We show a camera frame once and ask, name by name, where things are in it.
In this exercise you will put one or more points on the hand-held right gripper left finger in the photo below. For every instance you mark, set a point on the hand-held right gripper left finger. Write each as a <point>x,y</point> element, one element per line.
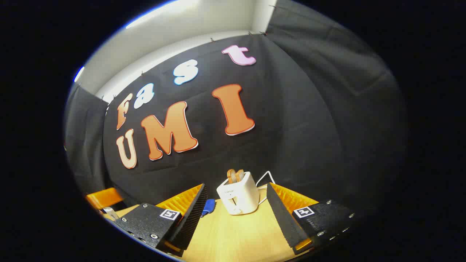
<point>153,222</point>

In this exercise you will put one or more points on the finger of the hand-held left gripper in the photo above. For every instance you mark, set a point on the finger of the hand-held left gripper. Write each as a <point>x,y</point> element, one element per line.
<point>103,197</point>

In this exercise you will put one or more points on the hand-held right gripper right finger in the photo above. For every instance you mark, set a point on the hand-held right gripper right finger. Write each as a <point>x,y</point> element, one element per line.
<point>282,218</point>

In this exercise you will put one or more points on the white toaster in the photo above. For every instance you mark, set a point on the white toaster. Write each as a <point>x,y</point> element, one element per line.
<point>238,196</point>

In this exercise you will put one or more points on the blue cloth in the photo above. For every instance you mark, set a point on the blue cloth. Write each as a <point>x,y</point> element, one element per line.
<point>208,207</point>

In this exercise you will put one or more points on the toasted bread slice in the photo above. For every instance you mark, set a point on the toasted bread slice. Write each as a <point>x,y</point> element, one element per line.
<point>231,175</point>
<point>240,175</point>

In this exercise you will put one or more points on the black backdrop cloth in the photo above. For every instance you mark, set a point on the black backdrop cloth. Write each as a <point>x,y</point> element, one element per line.
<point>291,127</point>

